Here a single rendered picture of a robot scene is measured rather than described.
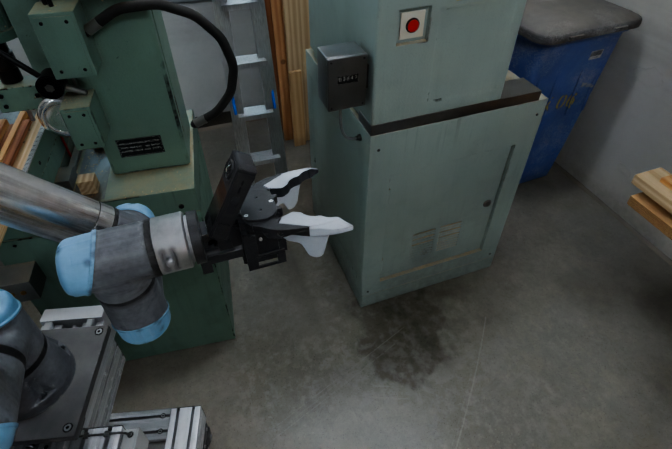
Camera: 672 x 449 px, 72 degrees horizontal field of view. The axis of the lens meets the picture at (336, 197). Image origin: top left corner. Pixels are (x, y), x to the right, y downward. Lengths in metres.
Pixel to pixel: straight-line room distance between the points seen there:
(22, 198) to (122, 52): 0.65
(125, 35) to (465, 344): 1.58
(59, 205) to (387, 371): 1.41
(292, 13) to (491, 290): 1.67
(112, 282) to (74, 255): 0.05
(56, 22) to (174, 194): 0.51
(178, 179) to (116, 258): 0.83
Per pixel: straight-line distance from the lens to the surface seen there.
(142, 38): 1.27
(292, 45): 2.61
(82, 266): 0.62
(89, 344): 1.09
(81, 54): 1.22
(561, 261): 2.41
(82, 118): 1.29
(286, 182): 0.66
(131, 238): 0.61
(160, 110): 1.36
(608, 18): 2.27
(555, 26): 2.08
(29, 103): 1.50
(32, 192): 0.72
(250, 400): 1.84
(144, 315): 0.68
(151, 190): 1.41
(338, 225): 0.58
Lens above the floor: 1.66
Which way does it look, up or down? 42 degrees down
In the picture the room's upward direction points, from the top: straight up
